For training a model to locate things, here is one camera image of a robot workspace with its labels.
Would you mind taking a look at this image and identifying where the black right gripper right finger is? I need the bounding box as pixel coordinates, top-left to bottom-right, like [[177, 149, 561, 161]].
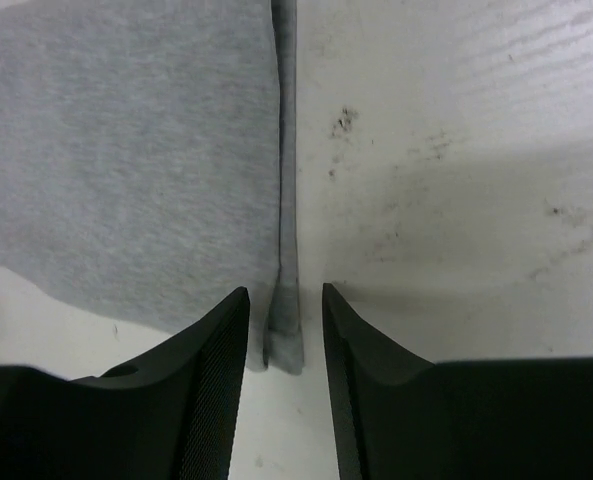
[[322, 284, 593, 479]]

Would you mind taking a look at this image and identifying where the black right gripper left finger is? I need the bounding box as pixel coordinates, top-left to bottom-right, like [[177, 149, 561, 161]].
[[0, 288, 250, 479]]

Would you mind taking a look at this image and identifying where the grey tank top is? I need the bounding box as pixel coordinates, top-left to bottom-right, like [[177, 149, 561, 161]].
[[0, 1, 304, 375]]

